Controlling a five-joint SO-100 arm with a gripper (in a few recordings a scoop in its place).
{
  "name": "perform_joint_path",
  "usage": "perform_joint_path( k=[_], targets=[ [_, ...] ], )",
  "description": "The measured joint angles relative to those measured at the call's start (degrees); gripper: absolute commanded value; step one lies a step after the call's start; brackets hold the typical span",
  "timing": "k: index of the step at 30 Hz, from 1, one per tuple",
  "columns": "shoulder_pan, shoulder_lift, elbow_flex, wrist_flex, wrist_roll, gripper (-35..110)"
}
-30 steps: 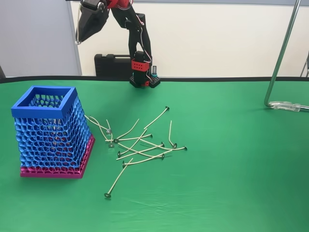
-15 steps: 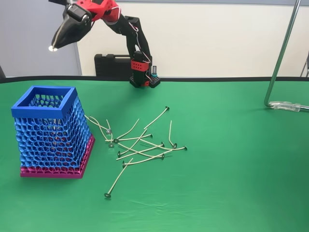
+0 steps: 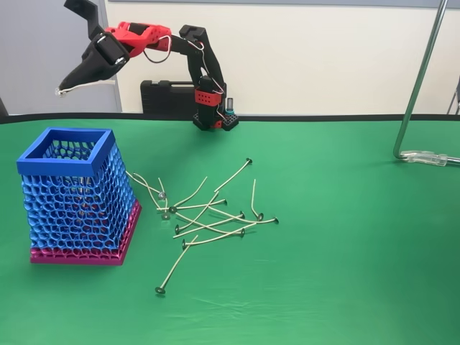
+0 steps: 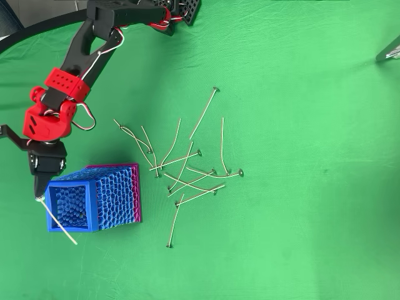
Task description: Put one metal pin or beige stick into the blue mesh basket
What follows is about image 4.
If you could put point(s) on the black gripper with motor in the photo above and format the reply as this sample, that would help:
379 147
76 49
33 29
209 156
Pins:
47 163

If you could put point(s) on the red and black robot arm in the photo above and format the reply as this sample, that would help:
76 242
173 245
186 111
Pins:
81 47

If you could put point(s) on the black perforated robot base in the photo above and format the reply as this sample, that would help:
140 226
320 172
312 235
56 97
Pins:
192 11

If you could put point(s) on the blue and magenta mesh basket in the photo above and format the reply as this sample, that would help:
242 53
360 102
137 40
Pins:
92 203

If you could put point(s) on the beige candle wick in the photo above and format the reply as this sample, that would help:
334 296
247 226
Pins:
215 192
157 175
199 152
116 122
228 172
215 90
169 246
214 172
176 204
240 172
169 188
149 152

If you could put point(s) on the dark chair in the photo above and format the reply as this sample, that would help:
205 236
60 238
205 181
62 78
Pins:
7 18

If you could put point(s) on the green cloth with black rim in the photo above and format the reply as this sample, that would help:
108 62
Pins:
312 203

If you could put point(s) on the chrome stand pole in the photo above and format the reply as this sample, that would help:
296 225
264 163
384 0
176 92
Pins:
390 50

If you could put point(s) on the clear plastic stand clamp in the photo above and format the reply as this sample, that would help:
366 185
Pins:
395 55

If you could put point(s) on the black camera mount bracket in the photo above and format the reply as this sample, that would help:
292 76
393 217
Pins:
15 140

